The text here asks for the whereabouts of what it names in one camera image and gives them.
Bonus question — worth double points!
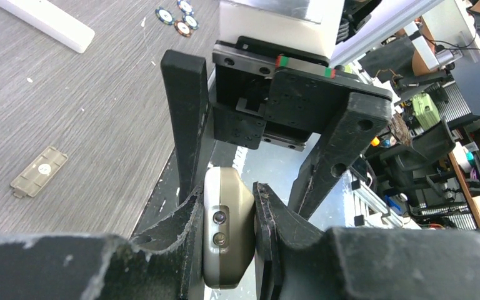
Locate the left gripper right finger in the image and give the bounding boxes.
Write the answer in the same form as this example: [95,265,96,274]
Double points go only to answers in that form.
[252,182,480,299]

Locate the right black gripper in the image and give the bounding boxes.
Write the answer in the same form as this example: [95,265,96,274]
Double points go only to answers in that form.
[160,37,392,220]

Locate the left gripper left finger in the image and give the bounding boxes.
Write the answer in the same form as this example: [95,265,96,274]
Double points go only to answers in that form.
[0,187,204,299]

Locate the white remote control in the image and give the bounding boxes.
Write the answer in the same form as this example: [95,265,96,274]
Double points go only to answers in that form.
[0,0,95,54]
[202,167,256,289]

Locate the white battery cover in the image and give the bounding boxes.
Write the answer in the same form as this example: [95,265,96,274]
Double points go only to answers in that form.
[10,146,68,198]

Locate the poker chip three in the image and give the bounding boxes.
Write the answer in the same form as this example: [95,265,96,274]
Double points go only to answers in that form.
[182,14,199,30]

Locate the poker chip two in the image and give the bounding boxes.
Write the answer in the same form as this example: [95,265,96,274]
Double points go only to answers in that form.
[173,21,193,38]

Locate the poker chip four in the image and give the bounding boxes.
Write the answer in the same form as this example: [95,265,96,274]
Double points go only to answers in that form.
[177,0,194,16]

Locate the poker chip one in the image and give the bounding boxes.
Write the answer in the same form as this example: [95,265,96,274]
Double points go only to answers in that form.
[155,7,176,26]

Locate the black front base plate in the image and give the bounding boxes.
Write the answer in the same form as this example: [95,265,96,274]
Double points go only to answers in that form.
[131,149,181,238]

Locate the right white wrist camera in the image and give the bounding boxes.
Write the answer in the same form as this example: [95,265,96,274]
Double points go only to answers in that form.
[218,1,344,58]

